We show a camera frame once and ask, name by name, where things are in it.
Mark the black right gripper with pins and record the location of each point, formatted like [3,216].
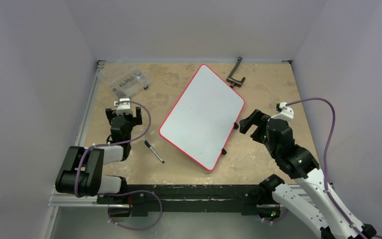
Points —
[258,122]

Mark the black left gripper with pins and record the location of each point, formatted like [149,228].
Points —
[135,120]

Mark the whiteboard marker pen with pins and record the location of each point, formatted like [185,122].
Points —
[153,151]

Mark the red-framed whiteboard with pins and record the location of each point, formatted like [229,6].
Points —
[201,121]

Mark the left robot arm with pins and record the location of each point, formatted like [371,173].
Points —
[88,179]

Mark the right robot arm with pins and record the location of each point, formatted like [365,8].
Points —
[326,215]

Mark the clear plastic screw box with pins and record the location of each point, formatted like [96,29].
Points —
[125,80]

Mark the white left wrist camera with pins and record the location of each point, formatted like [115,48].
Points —
[123,106]

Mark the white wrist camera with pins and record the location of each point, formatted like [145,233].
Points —
[284,112]
[123,106]

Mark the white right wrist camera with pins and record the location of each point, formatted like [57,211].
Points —
[284,112]

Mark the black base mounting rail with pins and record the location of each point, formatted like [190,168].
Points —
[140,200]

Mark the aluminium frame rail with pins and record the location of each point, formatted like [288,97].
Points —
[68,200]

